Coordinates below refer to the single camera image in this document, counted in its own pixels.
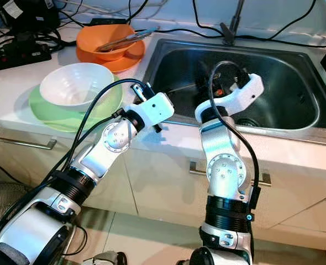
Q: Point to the thin metal utensil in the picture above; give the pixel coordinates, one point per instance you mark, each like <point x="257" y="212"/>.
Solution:
<point x="182" y="88"/>

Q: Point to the white bowl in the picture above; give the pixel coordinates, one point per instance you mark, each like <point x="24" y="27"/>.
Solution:
<point x="74" y="85"/>

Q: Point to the light green plate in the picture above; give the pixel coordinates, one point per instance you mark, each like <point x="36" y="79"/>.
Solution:
<point x="44" y="116"/>

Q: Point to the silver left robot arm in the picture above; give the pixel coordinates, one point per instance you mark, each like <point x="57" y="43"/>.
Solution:
<point x="30" y="237"/>

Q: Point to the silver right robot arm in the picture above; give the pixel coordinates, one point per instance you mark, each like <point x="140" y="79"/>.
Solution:
<point x="224" y="171"/>

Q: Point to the stainless steel sink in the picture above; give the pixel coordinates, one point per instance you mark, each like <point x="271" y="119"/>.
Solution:
<point x="284" y="83"/>

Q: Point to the metal faucet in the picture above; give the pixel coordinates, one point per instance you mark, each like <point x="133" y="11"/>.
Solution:
<point x="229" y="30"/>

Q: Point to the beige sink base cabinet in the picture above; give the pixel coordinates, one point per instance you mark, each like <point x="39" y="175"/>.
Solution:
<point x="152" y="187"/>

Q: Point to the orange plate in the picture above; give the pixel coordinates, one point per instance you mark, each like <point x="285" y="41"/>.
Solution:
<point x="127" y="62"/>

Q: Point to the metal tongs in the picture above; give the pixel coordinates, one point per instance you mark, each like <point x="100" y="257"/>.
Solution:
<point x="127" y="38"/>

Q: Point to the orange bowl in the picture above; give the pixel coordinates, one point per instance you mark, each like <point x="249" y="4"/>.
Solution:
<point x="91" y="38"/>

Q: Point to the flat black adapter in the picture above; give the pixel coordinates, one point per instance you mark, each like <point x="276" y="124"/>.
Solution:
<point x="106" y="22"/>

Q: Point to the black power strip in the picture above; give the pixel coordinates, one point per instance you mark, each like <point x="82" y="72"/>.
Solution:
<point x="14" y="55"/>

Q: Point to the black box device with label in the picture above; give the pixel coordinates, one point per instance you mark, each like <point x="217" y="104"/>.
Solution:
<point x="27" y="16"/>

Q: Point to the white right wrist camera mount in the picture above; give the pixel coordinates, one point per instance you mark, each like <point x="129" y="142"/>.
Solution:
<point x="240" y="96"/>

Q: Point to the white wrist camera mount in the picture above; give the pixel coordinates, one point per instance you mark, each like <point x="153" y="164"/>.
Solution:
<point x="157" y="107"/>
<point x="240" y="96"/>

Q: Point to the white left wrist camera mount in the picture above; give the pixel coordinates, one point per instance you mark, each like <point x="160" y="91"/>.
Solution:
<point x="157" y="107"/>

